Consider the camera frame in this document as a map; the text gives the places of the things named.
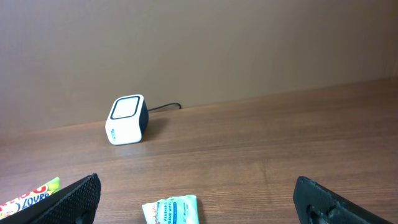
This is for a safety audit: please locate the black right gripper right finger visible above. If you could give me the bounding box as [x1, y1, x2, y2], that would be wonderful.
[293, 176, 392, 224]

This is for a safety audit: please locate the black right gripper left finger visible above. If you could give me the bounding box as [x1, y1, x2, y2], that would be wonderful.
[1, 173, 101, 224]

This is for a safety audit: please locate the green Haribo candy bag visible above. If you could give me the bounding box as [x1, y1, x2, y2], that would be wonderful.
[1, 177, 60, 219]

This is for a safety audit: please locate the mint wet wipes packet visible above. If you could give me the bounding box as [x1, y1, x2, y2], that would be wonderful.
[142, 195, 200, 224]

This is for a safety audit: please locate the white barcode scanner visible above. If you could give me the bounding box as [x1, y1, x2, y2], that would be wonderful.
[105, 95, 149, 146]

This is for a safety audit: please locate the black scanner cable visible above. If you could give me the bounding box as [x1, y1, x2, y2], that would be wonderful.
[147, 102, 182, 113]

